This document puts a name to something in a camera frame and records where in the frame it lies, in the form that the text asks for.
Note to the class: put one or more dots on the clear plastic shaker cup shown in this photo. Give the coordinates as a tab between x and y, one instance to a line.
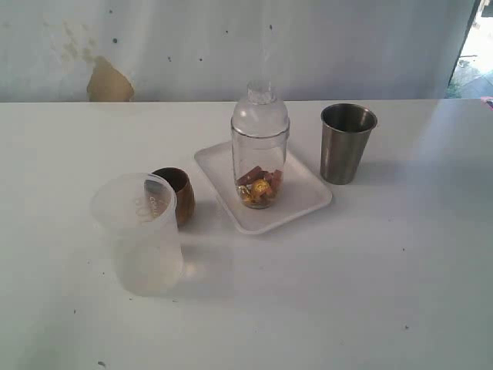
269	153

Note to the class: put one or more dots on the brown wooden cup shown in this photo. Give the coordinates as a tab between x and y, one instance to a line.
179	180

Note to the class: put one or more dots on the frosted plastic container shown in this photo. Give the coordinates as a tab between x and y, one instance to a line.
135	215

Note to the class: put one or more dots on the stainless steel cup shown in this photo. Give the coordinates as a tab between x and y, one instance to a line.
346	128

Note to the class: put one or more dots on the clear plastic shaker lid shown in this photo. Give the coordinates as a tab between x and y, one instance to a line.
260	113

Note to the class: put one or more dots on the yellow lemon slice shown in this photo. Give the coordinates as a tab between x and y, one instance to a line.
259	188

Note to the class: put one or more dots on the white rectangular tray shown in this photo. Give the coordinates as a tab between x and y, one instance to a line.
302	192

